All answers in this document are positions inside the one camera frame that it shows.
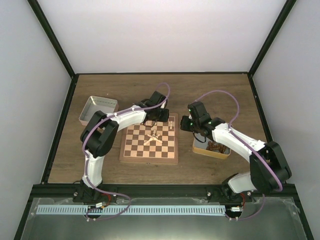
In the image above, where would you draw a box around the dark brown chess pieces pile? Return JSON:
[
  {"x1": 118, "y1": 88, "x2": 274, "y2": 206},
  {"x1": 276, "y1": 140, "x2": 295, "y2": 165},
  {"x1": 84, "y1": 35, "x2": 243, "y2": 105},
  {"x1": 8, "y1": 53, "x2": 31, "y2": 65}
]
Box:
[{"x1": 206, "y1": 141, "x2": 227, "y2": 154}]

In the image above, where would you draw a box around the light blue slotted cable duct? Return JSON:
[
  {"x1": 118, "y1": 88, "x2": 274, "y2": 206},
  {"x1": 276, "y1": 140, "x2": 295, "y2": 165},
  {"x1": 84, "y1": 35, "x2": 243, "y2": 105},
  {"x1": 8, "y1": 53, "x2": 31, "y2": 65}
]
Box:
[{"x1": 36, "y1": 204, "x2": 226, "y2": 217}]

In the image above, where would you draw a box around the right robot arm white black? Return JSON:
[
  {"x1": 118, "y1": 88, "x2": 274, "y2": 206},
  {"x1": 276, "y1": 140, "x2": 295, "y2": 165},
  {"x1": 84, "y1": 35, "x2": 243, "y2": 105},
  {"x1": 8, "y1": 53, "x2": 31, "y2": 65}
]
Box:
[{"x1": 180, "y1": 101, "x2": 292, "y2": 202}]

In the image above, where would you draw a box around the black aluminium frame rail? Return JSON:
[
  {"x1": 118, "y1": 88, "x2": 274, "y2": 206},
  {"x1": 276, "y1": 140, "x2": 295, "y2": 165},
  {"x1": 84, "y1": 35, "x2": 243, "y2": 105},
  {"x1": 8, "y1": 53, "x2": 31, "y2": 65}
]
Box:
[{"x1": 31, "y1": 183, "x2": 297, "y2": 201}]

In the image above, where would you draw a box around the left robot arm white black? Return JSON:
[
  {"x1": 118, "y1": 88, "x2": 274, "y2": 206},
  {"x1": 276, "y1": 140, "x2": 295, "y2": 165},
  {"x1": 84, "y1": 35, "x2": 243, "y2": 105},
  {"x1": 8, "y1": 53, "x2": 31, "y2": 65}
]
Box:
[{"x1": 80, "y1": 91, "x2": 169, "y2": 202}]

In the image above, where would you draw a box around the wooden chess board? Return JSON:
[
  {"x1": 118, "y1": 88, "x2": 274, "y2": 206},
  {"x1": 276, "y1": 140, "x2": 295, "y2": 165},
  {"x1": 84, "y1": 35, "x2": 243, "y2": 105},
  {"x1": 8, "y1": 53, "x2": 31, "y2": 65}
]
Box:
[{"x1": 119, "y1": 113, "x2": 179, "y2": 164}]

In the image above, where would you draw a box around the yellow metal tin tray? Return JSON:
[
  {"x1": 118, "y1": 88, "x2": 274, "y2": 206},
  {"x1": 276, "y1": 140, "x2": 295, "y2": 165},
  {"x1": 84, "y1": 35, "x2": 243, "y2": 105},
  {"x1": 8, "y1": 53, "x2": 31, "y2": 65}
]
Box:
[{"x1": 192, "y1": 135, "x2": 231, "y2": 160}]

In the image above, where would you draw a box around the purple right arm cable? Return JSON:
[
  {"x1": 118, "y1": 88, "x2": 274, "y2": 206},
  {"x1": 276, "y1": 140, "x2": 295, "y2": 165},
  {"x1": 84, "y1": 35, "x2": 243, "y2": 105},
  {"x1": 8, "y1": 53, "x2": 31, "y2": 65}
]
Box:
[{"x1": 197, "y1": 90, "x2": 285, "y2": 222}]

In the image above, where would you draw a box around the pink metal tin tray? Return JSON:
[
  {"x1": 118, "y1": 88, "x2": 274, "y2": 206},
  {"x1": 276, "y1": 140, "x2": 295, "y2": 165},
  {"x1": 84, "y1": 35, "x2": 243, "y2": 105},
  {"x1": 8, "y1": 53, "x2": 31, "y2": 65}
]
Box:
[{"x1": 78, "y1": 96, "x2": 119, "y2": 126}]

